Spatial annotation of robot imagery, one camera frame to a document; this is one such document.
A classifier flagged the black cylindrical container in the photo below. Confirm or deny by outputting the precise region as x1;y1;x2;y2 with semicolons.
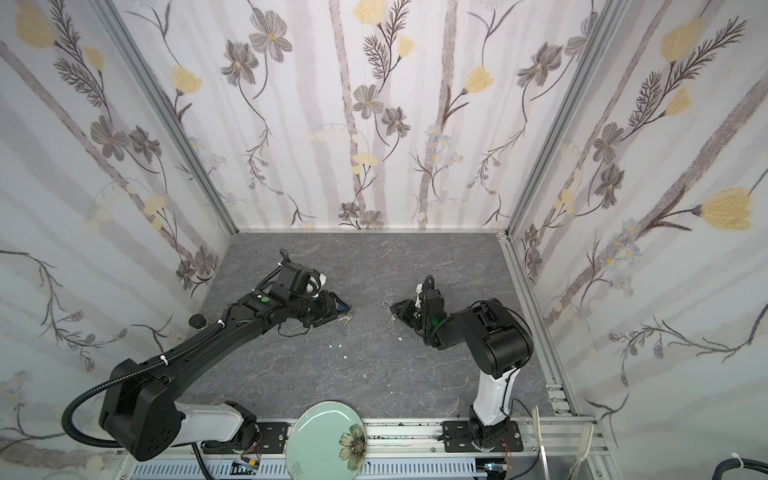
188;314;208;330

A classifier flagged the black corrugated cable hose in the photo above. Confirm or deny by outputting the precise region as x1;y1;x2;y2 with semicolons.
61;323;229;449

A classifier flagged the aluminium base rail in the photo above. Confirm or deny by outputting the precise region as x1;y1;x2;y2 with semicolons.
103;417;621;479

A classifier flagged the silver key bunch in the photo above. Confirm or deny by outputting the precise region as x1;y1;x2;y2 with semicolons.
338;312;354;326

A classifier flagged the green floral plate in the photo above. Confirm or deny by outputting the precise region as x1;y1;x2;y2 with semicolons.
285;401;367;480

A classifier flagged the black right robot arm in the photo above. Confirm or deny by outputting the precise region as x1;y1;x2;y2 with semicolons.
388;275;534;452

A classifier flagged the black cable at corner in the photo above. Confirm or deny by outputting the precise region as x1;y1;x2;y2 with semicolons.
710;457;768;480

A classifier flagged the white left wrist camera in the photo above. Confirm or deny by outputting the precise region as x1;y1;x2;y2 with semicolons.
306;273;327;297

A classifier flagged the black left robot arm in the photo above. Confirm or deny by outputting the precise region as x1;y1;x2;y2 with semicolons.
99;255;351;461

